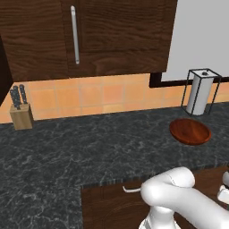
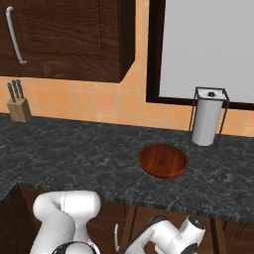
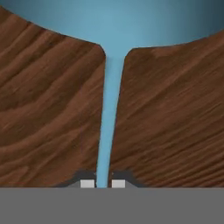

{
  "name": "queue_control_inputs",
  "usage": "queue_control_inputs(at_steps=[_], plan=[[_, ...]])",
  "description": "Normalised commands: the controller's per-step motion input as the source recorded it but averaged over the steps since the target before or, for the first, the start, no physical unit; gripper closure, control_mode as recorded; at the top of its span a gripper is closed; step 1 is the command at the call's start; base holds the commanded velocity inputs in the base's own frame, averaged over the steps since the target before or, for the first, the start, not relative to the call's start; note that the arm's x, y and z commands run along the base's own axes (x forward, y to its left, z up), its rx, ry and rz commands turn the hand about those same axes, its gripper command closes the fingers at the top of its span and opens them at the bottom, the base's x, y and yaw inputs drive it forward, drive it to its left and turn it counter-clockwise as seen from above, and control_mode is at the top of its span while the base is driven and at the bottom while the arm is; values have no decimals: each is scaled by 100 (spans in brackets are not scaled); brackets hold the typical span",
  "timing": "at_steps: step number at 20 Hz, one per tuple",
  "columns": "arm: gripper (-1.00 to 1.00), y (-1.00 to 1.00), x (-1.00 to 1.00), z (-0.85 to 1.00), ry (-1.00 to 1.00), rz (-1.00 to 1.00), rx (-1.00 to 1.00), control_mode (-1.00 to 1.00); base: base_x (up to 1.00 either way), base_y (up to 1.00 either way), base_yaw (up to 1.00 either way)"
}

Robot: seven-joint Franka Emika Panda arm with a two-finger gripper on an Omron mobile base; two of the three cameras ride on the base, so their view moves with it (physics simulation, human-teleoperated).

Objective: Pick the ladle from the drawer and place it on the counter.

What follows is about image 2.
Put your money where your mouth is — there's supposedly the black wire towel holder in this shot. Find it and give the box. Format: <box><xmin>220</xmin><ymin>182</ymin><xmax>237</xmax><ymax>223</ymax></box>
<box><xmin>188</xmin><ymin>86</ymin><xmax>230</xmax><ymax>149</ymax></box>

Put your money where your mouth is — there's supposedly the dark wood drawer front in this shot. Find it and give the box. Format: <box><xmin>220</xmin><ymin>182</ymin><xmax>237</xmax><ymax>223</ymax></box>
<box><xmin>86</xmin><ymin>197</ymin><xmax>137</xmax><ymax>254</ymax></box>

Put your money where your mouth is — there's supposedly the round wooden cutting board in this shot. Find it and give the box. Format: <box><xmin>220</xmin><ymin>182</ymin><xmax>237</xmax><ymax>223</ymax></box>
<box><xmin>138</xmin><ymin>143</ymin><xmax>190</xmax><ymax>180</ymax></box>

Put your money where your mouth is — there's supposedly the dark framed window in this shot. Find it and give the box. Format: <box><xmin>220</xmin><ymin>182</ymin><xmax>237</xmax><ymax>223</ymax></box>
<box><xmin>146</xmin><ymin>0</ymin><xmax>254</xmax><ymax>111</ymax></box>

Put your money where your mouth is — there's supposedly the dark wood wall cupboard door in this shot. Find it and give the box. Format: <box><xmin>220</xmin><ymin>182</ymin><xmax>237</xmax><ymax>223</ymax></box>
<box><xmin>0</xmin><ymin>0</ymin><xmax>136</xmax><ymax>83</ymax></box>

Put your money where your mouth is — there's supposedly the silver cupboard door handle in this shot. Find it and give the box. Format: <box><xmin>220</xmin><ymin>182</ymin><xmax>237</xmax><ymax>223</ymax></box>
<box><xmin>5</xmin><ymin>6</ymin><xmax>28</xmax><ymax>65</ymax></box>

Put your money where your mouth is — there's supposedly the white paper towel roll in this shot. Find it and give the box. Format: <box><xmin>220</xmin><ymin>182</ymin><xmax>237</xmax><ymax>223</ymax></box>
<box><xmin>191</xmin><ymin>90</ymin><xmax>224</xmax><ymax>147</ymax></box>

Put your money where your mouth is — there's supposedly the silver drawer handle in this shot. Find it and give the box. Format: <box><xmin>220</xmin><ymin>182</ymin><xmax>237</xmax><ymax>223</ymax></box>
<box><xmin>113</xmin><ymin>223</ymin><xmax>120</xmax><ymax>253</ymax></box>

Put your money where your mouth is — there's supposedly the wooden knife block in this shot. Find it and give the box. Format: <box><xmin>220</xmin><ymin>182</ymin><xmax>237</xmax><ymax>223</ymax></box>
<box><xmin>6</xmin><ymin>78</ymin><xmax>33</xmax><ymax>123</ymax></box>

